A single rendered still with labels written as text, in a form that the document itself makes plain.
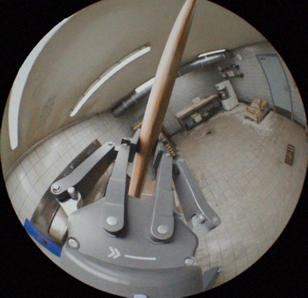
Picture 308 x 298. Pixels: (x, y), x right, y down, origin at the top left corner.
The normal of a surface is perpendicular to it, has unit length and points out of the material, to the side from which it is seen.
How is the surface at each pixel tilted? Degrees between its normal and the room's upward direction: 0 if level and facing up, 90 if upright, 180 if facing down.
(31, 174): 90
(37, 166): 90
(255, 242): 0
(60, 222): 70
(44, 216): 90
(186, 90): 90
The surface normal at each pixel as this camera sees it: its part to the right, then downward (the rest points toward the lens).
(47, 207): 0.85, -0.47
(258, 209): -0.55, -0.76
